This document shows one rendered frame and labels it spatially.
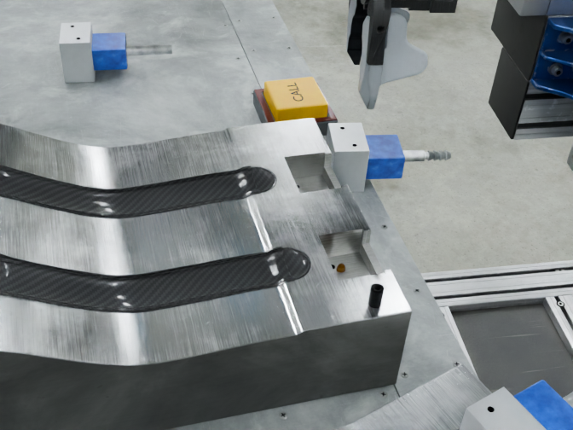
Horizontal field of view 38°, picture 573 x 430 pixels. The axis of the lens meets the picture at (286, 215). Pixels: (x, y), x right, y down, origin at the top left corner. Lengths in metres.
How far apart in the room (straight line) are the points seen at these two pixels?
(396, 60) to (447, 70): 1.94
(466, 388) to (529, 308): 1.00
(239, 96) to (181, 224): 0.34
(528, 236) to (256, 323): 1.55
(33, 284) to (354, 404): 0.27
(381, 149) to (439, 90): 1.73
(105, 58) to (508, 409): 0.64
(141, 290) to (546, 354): 1.04
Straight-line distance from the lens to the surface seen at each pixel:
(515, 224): 2.14
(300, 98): 0.93
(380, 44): 0.74
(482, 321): 1.58
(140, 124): 0.95
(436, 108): 2.49
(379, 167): 0.85
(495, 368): 1.52
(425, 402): 0.62
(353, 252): 0.70
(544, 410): 0.62
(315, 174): 0.78
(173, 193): 0.73
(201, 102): 0.99
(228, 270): 0.66
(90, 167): 0.75
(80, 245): 0.67
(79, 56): 1.02
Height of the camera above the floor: 1.35
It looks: 41 degrees down
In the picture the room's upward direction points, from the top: 4 degrees clockwise
